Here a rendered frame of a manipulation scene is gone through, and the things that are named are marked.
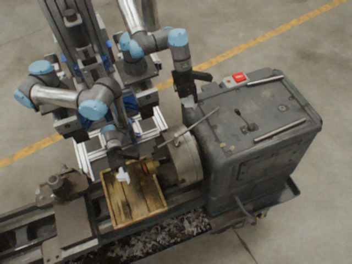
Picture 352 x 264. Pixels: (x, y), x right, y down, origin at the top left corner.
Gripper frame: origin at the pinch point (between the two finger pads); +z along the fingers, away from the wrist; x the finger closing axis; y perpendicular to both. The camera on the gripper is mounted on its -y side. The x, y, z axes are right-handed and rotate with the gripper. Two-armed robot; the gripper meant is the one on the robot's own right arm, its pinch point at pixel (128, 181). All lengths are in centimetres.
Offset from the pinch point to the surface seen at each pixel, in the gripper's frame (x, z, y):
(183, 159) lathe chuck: 13.7, 5.1, -27.6
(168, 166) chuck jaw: 3.4, 1.2, -20.8
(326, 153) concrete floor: -103, -8, -175
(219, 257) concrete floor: -105, 38, -44
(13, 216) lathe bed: -26, -15, 69
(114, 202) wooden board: -19.9, -0.1, 11.8
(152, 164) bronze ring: 4.2, -2.6, -13.4
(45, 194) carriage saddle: -19, -18, 47
